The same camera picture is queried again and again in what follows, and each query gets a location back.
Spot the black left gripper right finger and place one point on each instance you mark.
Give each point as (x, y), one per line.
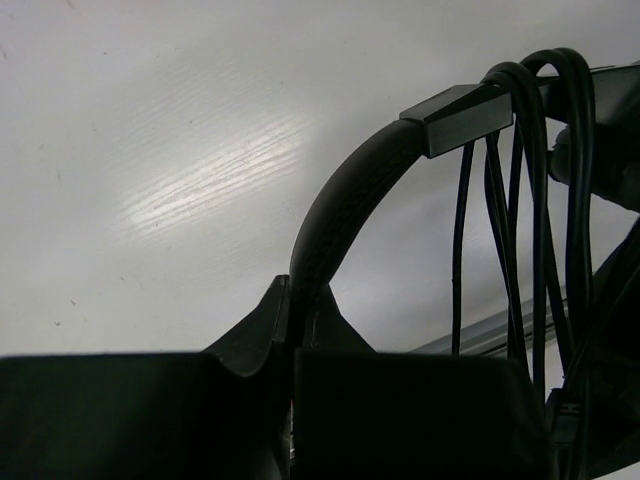
(360, 414)

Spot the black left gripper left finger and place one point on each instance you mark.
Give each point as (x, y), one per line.
(215, 414)

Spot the black headset with microphone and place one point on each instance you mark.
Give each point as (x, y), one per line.
(557, 135)

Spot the aluminium rail at front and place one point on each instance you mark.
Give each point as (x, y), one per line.
(485, 337)

